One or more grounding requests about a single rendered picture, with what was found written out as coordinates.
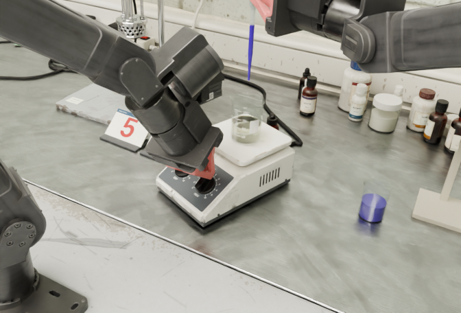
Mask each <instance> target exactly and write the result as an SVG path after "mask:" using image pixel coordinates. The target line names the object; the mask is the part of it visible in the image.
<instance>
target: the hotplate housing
mask: <svg viewBox="0 0 461 313"><path fill-rule="evenodd" d="M294 157H295V150H294V149H293V148H291V147H289V146H288V147H286V148H283V149H281V150H279V151H277V152H275V153H272V154H270V155H268V156H266V157H263V158H262V159H259V160H258V161H255V162H253V163H251V164H249V165H246V166H239V165H236V164H235V163H233V162H232V161H230V160H229V159H227V158H226V157H225V156H223V155H221V154H220V153H219V152H217V151H215V154H214V162H215V164H216V165H217V166H219V167H220V168H222V169H223V170H224V171H226V172H228V173H229V174H230V175H231V176H233V177H234V179H233V180H232V181H231V182H230V183H229V184H228V185H227V186H226V187H225V188H224V190H223V191H222V192H221V193H220V194H219V195H218V196H217V197H216V198H215V199H214V200H213V202H212V203H211V204H210V205H209V206H208V207H207V208H206V209H205V210H204V211H203V212H201V211H199V210H198V209H197V208H195V207H194V206H193V205H192V204H191V203H190V202H188V201H187V200H186V199H185V198H183V197H182V196H181V195H180V194H179V193H178V192H176V191H175V190H174V189H172V188H171V187H170V186H169V185H168V184H167V183H165V182H164V181H163V180H161V179H160V178H159V177H158V176H159V175H160V174H161V173H162V172H163V171H164V170H165V169H166V168H167V167H166V168H165V169H164V170H163V171H162V172H161V173H160V174H159V175H158V176H157V177H156V185H157V187H158V189H159V190H160V191H161V192H162V193H164V194H165V195H166V196H167V197H168V198H169V199H170V200H172V201H173V202H174V203H175V204H177V205H178V206H179V207H180V208H181V209H182V210H183V211H185V212H186V213H187V214H188V215H189V216H191V217H192V218H193V219H194V220H195V221H196V222H197V223H199V224H200V225H201V226H202V227H205V226H206V225H208V224H210V223H212V222H215V221H216V220H218V219H220V218H222V217H224V216H226V215H227V214H229V213H231V212H233V211H235V210H237V209H239V208H240V207H243V206H244V205H247V204H248V203H250V202H252V201H254V200H256V199H258V198H260V197H262V196H264V195H266V194H267V193H269V192H271V191H273V190H275V189H277V188H279V187H280V186H282V185H284V184H286V183H288V182H290V179H291V177H292V172H293V166H294Z"/></svg>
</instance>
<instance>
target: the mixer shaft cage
mask: <svg viewBox="0 0 461 313"><path fill-rule="evenodd" d="M128 2H129V5H128ZM125 5H126V9H125ZM140 6H141V15H140V14H133V7H132V0H121V7H122V14H121V16H118V17H117V18H116V19H115V20H116V24H117V25H118V32H121V33H122V34H125V36H127V37H128V38H140V37H143V36H145V35H146V34H147V31H146V23H147V17H146V16H145V15H144V9H143V0H140ZM129 13H130V14H129ZM128 34H129V35H128Z"/></svg>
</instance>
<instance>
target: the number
mask: <svg viewBox="0 0 461 313"><path fill-rule="evenodd" d="M107 132H111V133H112V134H115V135H118V136H120V137H123V138H126V139H129V140H131V141H134V142H137V143H141V142H142V140H143V138H144V137H145V135H146V133H147V130H146V129H145V128H144V127H143V126H142V125H141V124H140V122H139V121H138V120H137V119H136V118H134V117H131V116H128V115H124V114H122V113H119V112H117V114H116V116H115V118H114V119H113V122H112V124H111V125H110V127H109V129H108V131H107Z"/></svg>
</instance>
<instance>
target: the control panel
mask: <svg viewBox="0 0 461 313"><path fill-rule="evenodd" d="M158 177H159V178H160V179H161V180H163V181H164V182H165V183H167V184H168V185H169V186H170V187H171V188H172V189H174V190H175V191H176V192H178V193H179V194H180V195H181V196H182V197H183V198H185V199H186V200H187V201H188V202H190V203H191V204H192V205H193V206H194V207H195V208H197V209H198V210H199V211H201V212H203V211H204V210H205V209H206V208H207V207H208V206H209V205H210V204H211V203H212V202H213V200H214V199H215V198H216V197H217V196H218V195H219V194H220V193H221V192H222V191H223V190H224V188H225V187H226V186H227V185H228V184H229V183H230V182H231V181H232V180H233V179H234V177H233V176H231V175H230V174H229V173H228V172H226V171H224V170H223V169H222V168H220V167H219V166H217V165H216V164H215V173H214V175H213V178H214V179H215V187H214V189H213V190H212V191H211V192H209V193H207V194H200V193H198V191H197V190H196V188H195V185H196V183H197V182H198V180H199V179H200V177H199V176H194V175H191V174H189V175H188V176H186V177H178V176H177V175H176V174H175V170H174V169H172V168H170V167H167V168H166V169H165V170H164V171H163V172H162V173H161V174H160V175H159V176H158Z"/></svg>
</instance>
